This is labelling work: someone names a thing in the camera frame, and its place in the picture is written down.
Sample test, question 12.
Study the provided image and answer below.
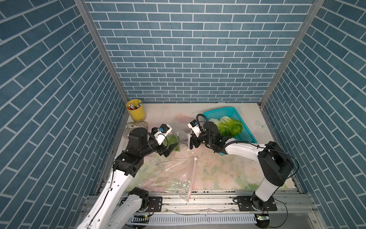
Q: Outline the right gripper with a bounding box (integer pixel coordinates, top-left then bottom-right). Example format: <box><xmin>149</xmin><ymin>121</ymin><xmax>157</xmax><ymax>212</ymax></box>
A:
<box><xmin>181</xmin><ymin>131</ymin><xmax>214</xmax><ymax>150</ymax></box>

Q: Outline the chinese cabbage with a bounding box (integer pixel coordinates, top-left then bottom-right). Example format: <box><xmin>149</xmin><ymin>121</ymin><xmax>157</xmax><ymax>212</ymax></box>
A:
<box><xmin>231</xmin><ymin>120</ymin><xmax>243</xmax><ymax>137</ymax></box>
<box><xmin>166</xmin><ymin>135</ymin><xmax>181</xmax><ymax>152</ymax></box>
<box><xmin>216</xmin><ymin>116</ymin><xmax>234</xmax><ymax>137</ymax></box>

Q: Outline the zip-top bag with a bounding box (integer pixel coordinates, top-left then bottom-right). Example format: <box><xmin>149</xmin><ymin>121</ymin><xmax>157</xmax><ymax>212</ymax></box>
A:
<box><xmin>126</xmin><ymin>157</ymin><xmax>196</xmax><ymax>202</ymax></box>
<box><xmin>163</xmin><ymin>129</ymin><xmax>190</xmax><ymax>152</ymax></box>
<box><xmin>139</xmin><ymin>151</ymin><xmax>198</xmax><ymax>185</ymax></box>

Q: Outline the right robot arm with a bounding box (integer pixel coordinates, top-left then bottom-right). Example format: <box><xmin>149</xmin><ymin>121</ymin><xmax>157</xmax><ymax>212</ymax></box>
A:
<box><xmin>188</xmin><ymin>120</ymin><xmax>294</xmax><ymax>210</ymax></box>

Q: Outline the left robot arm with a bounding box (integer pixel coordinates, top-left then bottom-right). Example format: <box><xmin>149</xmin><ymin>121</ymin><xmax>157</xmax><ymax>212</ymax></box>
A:
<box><xmin>78</xmin><ymin>124</ymin><xmax>178</xmax><ymax>229</ymax></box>

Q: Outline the teal plastic basket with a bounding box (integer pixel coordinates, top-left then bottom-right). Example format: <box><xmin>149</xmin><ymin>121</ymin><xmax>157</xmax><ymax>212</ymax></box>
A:
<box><xmin>203</xmin><ymin>107</ymin><xmax>257</xmax><ymax>144</ymax></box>

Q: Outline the grey rectangular box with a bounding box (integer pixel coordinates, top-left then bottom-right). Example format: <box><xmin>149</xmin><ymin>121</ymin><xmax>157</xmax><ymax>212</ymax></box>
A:
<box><xmin>123</xmin><ymin>128</ymin><xmax>133</xmax><ymax>139</ymax></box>

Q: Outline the yellow pen cup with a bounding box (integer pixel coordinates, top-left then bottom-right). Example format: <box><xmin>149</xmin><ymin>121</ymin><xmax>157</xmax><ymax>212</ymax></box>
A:
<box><xmin>126</xmin><ymin>99</ymin><xmax>146</xmax><ymax>121</ymax></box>

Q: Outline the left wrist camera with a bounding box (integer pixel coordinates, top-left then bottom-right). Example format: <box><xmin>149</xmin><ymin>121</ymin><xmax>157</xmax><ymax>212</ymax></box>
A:
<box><xmin>152</xmin><ymin>124</ymin><xmax>172</xmax><ymax>145</ymax></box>

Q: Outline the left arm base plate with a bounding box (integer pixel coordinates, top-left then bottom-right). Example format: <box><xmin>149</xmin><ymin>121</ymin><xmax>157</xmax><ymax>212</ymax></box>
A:
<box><xmin>144</xmin><ymin>196</ymin><xmax>163</xmax><ymax>214</ymax></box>

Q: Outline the white vented cable duct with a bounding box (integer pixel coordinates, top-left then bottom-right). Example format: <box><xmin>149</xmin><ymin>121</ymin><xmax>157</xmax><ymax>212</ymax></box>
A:
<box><xmin>127</xmin><ymin>214</ymin><xmax>257</xmax><ymax>226</ymax></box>

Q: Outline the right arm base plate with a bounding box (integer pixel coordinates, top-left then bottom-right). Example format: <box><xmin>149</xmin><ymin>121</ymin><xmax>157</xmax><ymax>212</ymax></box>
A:
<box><xmin>233</xmin><ymin>196</ymin><xmax>277</xmax><ymax>211</ymax></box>

